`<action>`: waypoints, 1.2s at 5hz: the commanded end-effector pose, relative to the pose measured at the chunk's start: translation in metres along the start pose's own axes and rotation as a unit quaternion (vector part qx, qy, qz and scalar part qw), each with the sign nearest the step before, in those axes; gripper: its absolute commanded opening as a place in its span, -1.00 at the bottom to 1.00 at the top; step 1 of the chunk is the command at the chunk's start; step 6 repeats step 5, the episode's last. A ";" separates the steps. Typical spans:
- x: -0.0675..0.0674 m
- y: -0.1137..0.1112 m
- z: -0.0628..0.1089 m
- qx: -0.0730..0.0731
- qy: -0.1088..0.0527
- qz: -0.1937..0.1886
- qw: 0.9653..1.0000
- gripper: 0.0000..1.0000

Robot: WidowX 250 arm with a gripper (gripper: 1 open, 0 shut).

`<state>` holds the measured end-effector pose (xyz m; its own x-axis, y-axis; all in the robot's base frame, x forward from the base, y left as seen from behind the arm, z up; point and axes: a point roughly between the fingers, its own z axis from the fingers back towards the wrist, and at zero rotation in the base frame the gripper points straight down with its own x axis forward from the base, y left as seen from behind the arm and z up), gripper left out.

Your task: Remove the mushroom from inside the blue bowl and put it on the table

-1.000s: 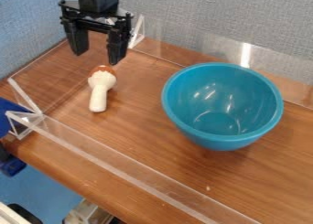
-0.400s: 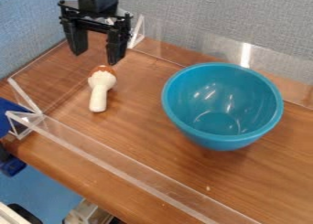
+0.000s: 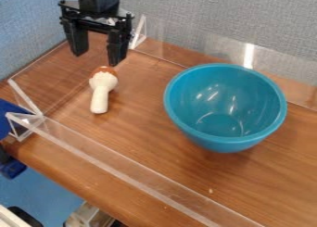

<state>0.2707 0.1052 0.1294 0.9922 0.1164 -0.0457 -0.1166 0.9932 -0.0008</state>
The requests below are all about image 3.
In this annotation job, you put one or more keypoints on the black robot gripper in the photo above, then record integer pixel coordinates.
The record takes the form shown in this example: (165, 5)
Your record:
(99, 16)

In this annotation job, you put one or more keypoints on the white brown plush mushroom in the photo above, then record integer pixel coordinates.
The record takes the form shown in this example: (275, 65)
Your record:
(103, 81)

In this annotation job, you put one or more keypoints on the blue plastic bowl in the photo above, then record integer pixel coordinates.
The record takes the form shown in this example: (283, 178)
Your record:
(225, 106)

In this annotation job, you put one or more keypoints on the clear acrylic back barrier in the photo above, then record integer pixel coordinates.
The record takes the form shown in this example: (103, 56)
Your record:
(188, 46)

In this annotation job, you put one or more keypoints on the clear acrylic barrier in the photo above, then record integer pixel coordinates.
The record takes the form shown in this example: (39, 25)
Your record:
(188, 46)
(45, 82)
(174, 194)

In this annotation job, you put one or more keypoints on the clear acrylic left barrier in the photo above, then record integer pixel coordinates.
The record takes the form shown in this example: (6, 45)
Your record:
(45, 82)

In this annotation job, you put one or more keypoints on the clear acrylic front barrier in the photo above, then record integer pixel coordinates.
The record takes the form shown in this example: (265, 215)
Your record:
(174, 194)

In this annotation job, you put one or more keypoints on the blue clamp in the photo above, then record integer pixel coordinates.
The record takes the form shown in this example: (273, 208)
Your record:
(11, 167)

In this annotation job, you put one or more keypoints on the clear box under table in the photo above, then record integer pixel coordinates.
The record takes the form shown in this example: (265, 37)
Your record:
(90, 216)

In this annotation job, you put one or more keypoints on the black white object bottom left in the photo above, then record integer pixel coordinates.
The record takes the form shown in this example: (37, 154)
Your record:
(16, 219)

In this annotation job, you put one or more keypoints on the clear acrylic corner bracket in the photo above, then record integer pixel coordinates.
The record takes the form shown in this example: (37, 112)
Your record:
(138, 34)

